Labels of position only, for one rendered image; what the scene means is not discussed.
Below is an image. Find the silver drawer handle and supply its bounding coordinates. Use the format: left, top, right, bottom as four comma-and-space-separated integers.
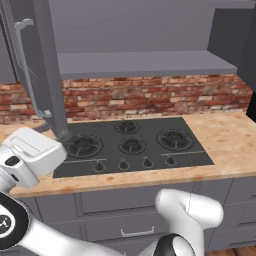
120, 226, 156, 238

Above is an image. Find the dark grey wall cabinet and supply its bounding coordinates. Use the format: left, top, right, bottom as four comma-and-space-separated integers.
207, 2, 256, 122

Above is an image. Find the grey base cabinet run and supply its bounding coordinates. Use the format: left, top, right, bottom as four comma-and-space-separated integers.
203, 176, 256, 253

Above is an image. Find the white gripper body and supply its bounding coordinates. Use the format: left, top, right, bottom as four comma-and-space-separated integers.
2, 126, 68, 188

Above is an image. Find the grey base cabinet panel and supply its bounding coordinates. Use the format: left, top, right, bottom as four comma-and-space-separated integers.
19, 193, 83, 240

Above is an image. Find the black hob knob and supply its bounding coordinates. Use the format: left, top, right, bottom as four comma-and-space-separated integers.
141, 156, 154, 169
165, 155, 177, 167
118, 157, 130, 171
93, 159, 106, 173

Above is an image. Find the grey range hood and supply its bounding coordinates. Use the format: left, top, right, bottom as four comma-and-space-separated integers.
49, 0, 256, 81

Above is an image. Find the grey drawer front without handle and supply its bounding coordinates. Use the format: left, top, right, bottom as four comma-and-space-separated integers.
75, 181, 198, 218

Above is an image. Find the grey wall cabinet door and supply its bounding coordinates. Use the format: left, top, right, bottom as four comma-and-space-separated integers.
0, 0, 70, 134

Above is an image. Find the grey cabinet door handle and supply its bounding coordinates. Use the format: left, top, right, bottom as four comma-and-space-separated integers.
14, 18, 53, 120

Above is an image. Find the black gas hob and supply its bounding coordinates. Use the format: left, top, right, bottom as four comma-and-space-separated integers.
52, 116, 215, 180

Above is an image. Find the grey wall cabinet body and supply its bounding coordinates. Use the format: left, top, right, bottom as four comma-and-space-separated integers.
0, 28, 18, 85

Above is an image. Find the grey drawer front with handle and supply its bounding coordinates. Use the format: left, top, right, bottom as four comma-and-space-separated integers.
80, 213, 169, 243

